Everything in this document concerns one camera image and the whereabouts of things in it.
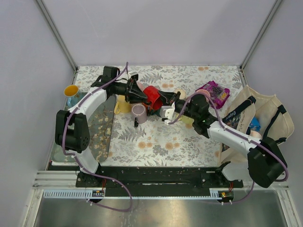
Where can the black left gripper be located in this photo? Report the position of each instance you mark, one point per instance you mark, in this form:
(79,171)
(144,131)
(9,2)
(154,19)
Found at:
(133,93)

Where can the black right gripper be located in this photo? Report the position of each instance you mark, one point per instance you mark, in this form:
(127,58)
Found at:
(169,98)

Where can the red mug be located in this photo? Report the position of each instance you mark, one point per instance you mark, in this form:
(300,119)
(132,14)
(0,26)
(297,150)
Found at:
(153,98)

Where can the light green faceted mug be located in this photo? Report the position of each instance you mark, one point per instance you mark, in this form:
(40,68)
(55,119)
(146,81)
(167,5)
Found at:
(186,120)

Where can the blue floral mug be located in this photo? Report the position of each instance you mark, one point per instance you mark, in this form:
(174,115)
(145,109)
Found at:
(73,94)

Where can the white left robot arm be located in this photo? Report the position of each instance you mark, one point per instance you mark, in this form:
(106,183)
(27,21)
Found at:
(71,127)

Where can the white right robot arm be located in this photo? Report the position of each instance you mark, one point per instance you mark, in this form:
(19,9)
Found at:
(264,161)

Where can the light pink ribbed mug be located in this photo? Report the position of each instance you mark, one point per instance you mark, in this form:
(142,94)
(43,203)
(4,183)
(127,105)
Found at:
(141,86)

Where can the lilac mug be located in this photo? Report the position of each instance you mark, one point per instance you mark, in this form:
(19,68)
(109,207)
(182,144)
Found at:
(139,114)

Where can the cream floral mug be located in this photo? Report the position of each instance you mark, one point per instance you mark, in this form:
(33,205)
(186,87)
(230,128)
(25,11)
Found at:
(182,93)

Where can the yellow mug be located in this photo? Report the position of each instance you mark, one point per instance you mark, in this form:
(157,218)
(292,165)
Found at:
(122,106)

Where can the pink floral mug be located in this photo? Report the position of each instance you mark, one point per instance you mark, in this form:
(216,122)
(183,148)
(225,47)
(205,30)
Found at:
(205,93)

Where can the pink mug inside bag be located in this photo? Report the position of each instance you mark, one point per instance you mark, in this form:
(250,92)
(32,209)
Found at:
(255,134)

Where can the green floral tray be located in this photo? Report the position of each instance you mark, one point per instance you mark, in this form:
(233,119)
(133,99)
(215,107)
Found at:
(100,128)

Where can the purple candy bag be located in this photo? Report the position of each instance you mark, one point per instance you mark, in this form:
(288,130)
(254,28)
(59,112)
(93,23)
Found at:
(218,94)

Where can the blue packet inside bag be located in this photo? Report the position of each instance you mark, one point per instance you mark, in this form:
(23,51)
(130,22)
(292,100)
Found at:
(254,124)

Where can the cream canvas tote bag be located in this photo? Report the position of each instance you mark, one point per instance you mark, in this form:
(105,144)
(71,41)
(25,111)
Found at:
(275,121)

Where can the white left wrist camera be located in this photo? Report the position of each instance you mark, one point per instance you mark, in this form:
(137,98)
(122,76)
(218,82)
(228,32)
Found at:
(134,76)

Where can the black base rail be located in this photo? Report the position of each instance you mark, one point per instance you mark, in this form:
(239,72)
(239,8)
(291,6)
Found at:
(205,177)

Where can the white cable duct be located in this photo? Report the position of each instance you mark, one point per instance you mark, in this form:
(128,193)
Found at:
(73,194)

